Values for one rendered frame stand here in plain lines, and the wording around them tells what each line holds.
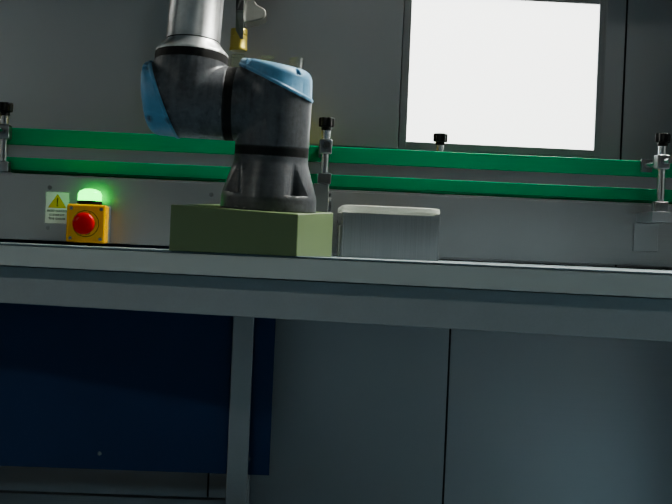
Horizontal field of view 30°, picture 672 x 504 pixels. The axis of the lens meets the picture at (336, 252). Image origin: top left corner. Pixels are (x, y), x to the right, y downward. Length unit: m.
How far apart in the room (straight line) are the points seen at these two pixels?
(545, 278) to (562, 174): 0.76
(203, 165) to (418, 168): 0.43
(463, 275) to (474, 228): 0.67
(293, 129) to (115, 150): 0.56
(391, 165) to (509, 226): 0.26
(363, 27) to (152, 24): 0.45
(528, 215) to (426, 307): 0.67
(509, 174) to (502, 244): 0.14
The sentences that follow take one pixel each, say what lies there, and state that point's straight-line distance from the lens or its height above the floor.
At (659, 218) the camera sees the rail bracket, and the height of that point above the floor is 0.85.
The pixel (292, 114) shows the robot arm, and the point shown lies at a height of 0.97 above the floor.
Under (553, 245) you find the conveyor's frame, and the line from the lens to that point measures 2.50.
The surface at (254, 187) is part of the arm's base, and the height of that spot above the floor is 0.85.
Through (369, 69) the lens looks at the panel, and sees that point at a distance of 2.66.
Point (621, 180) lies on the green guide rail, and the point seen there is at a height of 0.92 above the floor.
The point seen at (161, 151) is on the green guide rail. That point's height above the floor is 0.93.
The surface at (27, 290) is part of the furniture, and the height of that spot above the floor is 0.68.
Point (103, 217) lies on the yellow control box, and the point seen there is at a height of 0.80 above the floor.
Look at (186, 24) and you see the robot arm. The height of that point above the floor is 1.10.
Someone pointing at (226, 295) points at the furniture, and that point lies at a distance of 1.94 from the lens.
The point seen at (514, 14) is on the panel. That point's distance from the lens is 2.72.
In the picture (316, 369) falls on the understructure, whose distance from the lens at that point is 2.67.
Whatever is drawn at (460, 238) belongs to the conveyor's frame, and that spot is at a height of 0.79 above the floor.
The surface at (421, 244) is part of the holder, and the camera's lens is 2.19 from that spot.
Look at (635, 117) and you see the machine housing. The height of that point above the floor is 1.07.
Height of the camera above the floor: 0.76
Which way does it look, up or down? level
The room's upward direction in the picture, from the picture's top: 2 degrees clockwise
